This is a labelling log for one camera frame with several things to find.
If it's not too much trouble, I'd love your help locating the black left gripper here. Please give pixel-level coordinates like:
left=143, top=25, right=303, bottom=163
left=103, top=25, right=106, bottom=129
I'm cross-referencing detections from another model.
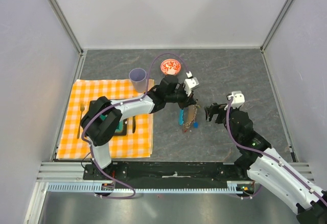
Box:
left=165, top=84, right=196, bottom=110

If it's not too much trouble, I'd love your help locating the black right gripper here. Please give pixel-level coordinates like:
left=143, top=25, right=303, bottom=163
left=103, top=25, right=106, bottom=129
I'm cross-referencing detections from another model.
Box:
left=204, top=102, right=240, bottom=142

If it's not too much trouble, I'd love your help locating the blue carabiner keyring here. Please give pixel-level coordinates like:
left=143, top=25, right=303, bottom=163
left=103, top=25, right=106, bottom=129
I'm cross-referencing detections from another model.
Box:
left=178, top=109, right=184, bottom=126

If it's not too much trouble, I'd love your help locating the chain of silver keyrings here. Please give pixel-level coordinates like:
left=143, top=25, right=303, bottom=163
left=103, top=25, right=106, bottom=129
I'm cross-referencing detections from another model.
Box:
left=181, top=103, right=201, bottom=133

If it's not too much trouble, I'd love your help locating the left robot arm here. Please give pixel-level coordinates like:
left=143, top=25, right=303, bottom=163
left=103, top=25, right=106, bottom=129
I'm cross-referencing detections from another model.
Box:
left=80, top=75, right=199, bottom=180

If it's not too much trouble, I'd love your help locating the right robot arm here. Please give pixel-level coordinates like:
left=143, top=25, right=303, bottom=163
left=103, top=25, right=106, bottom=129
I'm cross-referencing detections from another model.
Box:
left=204, top=103, right=326, bottom=223

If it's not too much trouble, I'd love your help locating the red white patterned bowl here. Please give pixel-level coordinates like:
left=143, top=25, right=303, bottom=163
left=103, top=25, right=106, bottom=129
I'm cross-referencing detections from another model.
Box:
left=160, top=59, right=181, bottom=76

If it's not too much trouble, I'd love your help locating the purple plastic cup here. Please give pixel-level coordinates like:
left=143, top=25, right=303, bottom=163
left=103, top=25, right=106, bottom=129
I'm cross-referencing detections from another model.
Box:
left=129, top=68, right=147, bottom=93

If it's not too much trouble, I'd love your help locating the gold knife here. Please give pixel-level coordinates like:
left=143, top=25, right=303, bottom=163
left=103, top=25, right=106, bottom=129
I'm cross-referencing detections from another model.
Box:
left=132, top=116, right=136, bottom=133

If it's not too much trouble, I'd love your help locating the orange checkered cloth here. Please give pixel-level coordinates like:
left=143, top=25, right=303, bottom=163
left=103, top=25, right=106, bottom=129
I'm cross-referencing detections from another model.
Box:
left=56, top=79, right=153, bottom=160

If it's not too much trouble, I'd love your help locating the teal square plate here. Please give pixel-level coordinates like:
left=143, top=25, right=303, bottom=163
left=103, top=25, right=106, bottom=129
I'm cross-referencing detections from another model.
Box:
left=97, top=114, right=127, bottom=136

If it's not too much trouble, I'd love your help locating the gold fork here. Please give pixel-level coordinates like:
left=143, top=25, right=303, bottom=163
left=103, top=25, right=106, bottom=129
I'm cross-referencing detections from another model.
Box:
left=77, top=101, right=85, bottom=139

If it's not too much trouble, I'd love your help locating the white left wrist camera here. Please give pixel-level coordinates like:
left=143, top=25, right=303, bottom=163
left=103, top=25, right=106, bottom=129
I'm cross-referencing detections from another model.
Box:
left=184, top=71, right=199, bottom=96

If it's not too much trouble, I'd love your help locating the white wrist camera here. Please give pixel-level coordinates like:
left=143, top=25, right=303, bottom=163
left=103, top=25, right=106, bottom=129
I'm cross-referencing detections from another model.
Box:
left=227, top=91, right=245, bottom=109
left=184, top=71, right=199, bottom=96

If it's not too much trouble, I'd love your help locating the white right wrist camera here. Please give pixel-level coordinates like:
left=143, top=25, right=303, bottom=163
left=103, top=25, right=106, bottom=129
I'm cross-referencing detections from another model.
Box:
left=227, top=91, right=245, bottom=109

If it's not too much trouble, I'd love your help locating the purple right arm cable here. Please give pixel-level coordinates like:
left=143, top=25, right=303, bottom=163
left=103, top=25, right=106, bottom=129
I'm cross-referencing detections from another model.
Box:
left=224, top=97, right=327, bottom=207

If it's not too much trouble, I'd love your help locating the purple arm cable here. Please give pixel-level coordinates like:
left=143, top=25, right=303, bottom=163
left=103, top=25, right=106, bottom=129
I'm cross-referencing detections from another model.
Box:
left=224, top=97, right=327, bottom=207
left=81, top=53, right=192, bottom=199

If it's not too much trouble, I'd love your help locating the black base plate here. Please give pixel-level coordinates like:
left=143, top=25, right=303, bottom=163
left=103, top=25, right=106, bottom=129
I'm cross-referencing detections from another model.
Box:
left=83, top=161, right=266, bottom=190

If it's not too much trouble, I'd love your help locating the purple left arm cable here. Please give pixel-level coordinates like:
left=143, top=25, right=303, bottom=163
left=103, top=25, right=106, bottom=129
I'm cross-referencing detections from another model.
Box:
left=81, top=53, right=192, bottom=199

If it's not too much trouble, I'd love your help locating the white toothed cable rail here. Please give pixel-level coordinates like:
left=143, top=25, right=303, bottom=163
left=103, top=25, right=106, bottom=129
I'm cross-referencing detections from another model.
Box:
left=47, top=182, right=242, bottom=194

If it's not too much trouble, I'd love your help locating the aluminium frame rail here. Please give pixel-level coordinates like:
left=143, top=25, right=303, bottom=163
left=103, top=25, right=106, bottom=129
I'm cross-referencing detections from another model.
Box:
left=37, top=162, right=84, bottom=183

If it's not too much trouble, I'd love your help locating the aluminium corner post right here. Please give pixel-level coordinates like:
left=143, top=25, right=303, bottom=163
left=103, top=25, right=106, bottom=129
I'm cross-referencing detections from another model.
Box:
left=260, top=0, right=295, bottom=54

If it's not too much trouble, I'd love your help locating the aluminium corner post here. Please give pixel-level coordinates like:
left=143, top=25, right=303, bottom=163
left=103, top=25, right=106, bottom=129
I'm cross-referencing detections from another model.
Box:
left=260, top=0, right=295, bottom=54
left=48, top=0, right=84, bottom=55

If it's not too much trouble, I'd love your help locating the aluminium corner post left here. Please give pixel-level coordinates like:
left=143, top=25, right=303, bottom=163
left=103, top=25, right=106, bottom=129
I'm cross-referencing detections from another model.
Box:
left=48, top=0, right=84, bottom=55

